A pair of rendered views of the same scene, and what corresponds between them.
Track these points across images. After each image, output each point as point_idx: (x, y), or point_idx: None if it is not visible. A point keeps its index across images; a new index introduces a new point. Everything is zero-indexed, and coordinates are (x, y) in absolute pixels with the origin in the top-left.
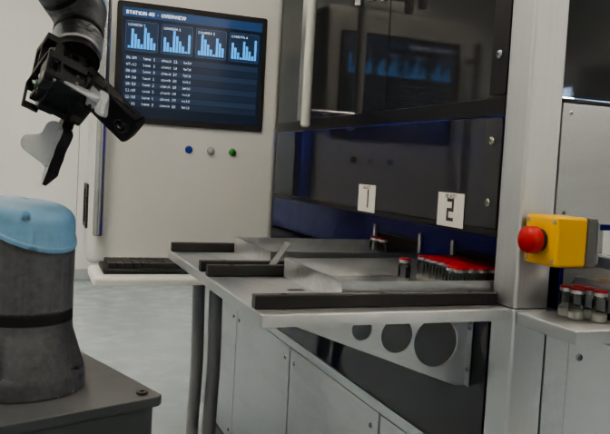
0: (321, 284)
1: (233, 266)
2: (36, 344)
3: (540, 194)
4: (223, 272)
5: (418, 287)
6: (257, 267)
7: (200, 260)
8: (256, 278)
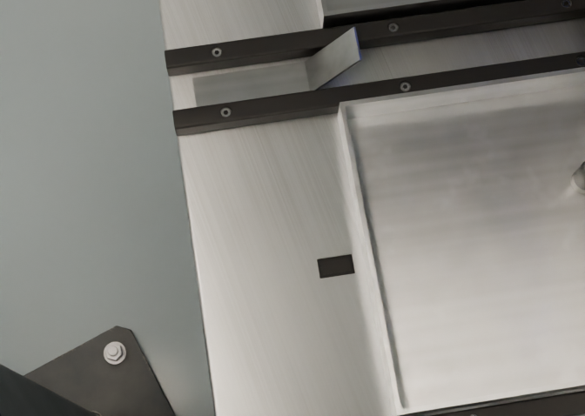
0: (376, 318)
1: (229, 121)
2: None
3: None
4: (209, 129)
5: (556, 390)
6: (279, 115)
7: (165, 56)
8: (276, 140)
